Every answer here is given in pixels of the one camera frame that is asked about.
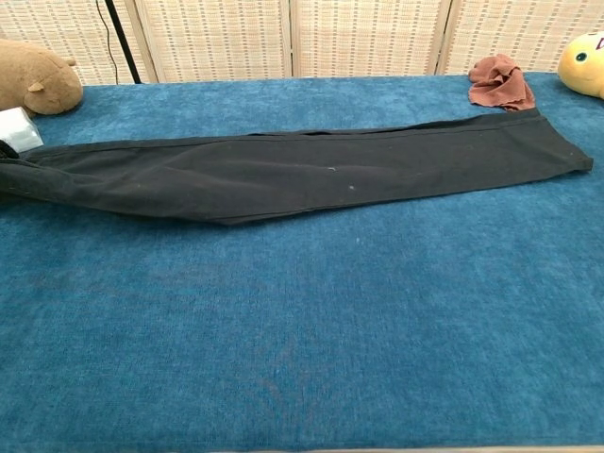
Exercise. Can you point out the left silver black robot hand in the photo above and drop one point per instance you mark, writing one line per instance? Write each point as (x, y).
(7, 150)

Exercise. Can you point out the black trousers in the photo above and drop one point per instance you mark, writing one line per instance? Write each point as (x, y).
(283, 179)

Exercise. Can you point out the tissue multipack in plastic wrap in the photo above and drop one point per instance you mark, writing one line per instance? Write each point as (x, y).
(19, 127)

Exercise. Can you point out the brown capybara plush toy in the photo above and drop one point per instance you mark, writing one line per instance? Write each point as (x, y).
(38, 80)

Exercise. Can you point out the black tripod stand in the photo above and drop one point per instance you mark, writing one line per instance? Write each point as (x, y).
(123, 47)

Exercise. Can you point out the bamboo folding screen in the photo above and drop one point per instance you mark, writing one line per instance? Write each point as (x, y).
(226, 38)

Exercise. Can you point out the blue table mat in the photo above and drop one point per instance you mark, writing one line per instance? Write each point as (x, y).
(283, 307)

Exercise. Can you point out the rust brown cloth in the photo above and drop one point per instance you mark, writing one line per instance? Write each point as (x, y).
(500, 85)

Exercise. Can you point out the yellow duck plush toy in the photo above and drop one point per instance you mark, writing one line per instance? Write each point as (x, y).
(585, 66)

